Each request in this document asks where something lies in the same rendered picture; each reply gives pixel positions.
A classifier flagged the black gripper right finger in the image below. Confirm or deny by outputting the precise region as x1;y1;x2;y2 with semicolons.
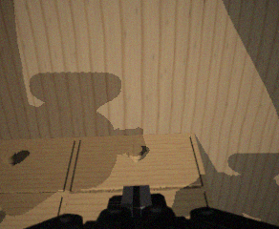
137;185;279;229

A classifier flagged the small wooden chest of drawers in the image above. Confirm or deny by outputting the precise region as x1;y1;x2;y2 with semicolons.
0;133;215;215

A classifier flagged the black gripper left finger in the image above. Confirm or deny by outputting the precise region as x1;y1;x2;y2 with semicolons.
24;185;138;229

